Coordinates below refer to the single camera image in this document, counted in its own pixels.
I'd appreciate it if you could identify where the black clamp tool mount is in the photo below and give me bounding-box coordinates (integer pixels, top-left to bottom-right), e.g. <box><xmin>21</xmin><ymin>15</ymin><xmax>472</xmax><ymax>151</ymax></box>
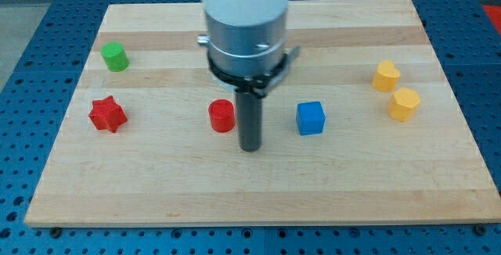
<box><xmin>207</xmin><ymin>46</ymin><xmax>301</xmax><ymax>99</ymax></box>

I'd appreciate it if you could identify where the red cylinder block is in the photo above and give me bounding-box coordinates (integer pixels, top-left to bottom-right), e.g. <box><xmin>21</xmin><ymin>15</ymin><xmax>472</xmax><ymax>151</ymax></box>
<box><xmin>208</xmin><ymin>99</ymin><xmax>236</xmax><ymax>133</ymax></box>

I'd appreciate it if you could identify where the red star block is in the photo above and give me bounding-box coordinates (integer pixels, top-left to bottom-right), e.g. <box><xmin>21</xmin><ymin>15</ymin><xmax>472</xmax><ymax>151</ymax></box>
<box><xmin>88</xmin><ymin>95</ymin><xmax>128</xmax><ymax>133</ymax></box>

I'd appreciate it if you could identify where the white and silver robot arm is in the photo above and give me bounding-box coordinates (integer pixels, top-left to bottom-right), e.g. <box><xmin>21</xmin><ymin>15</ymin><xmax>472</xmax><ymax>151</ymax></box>
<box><xmin>197</xmin><ymin>0</ymin><xmax>300</xmax><ymax>152</ymax></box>

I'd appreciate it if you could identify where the green cylinder block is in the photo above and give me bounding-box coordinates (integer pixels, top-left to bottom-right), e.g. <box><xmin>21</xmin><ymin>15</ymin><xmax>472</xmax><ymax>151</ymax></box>
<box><xmin>100</xmin><ymin>41</ymin><xmax>129</xmax><ymax>72</ymax></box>

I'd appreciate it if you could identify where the blue cube block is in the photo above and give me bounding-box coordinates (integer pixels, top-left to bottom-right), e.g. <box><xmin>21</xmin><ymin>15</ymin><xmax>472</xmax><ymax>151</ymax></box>
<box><xmin>296</xmin><ymin>101</ymin><xmax>326</xmax><ymax>135</ymax></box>

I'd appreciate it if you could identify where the wooden board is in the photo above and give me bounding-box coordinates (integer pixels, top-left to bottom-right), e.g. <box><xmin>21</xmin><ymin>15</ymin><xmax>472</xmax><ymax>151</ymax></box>
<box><xmin>24</xmin><ymin>0</ymin><xmax>500</xmax><ymax>228</ymax></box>

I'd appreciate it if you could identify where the yellow heart block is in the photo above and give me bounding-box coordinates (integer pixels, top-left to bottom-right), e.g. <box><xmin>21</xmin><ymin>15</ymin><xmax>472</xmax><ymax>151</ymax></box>
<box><xmin>372</xmin><ymin>60</ymin><xmax>401</xmax><ymax>92</ymax></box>

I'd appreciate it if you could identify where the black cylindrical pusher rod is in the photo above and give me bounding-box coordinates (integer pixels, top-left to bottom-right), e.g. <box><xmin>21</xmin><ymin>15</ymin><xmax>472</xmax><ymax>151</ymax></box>
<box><xmin>236</xmin><ymin>90</ymin><xmax>262</xmax><ymax>152</ymax></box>

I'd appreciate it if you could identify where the yellow hexagon block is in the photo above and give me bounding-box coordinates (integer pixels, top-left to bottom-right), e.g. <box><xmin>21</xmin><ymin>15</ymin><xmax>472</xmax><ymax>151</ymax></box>
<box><xmin>387</xmin><ymin>88</ymin><xmax>421</xmax><ymax>122</ymax></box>

